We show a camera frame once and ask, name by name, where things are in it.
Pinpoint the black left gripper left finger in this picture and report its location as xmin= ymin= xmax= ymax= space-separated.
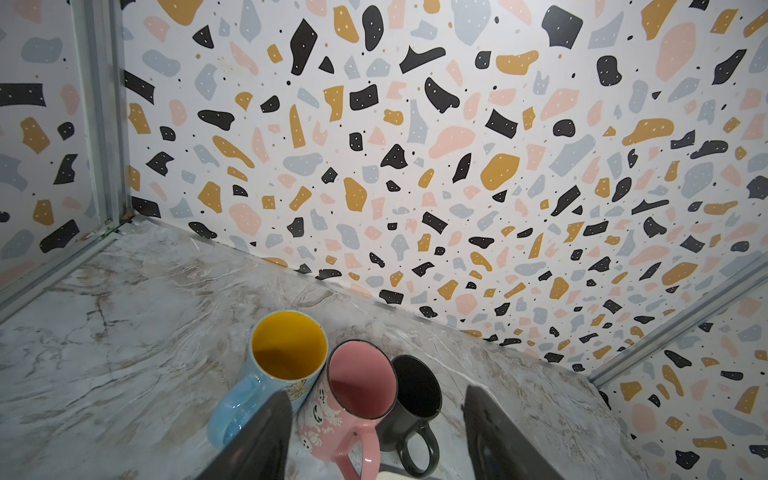
xmin=196 ymin=391 xmax=293 ymax=480

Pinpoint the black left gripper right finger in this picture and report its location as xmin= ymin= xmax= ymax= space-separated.
xmin=463 ymin=385 xmax=563 ymax=480

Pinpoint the black mug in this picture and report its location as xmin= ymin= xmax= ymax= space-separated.
xmin=376 ymin=354 xmax=443 ymax=479

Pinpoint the blue patterned mug yellow inside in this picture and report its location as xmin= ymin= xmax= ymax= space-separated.
xmin=207 ymin=310 xmax=328 ymax=449

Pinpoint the pink mug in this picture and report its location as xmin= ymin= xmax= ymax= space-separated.
xmin=297 ymin=339 xmax=398 ymax=479

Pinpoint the beige tray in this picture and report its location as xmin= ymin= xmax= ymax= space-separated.
xmin=376 ymin=471 xmax=416 ymax=480

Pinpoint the aluminium corner post right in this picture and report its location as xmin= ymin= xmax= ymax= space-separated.
xmin=588 ymin=253 xmax=767 ymax=388

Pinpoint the aluminium corner post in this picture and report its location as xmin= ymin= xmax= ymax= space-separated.
xmin=71 ymin=1 xmax=133 ymax=230
xmin=588 ymin=253 xmax=767 ymax=388

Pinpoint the aluminium corner post left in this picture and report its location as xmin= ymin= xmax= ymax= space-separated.
xmin=71 ymin=1 xmax=133 ymax=230

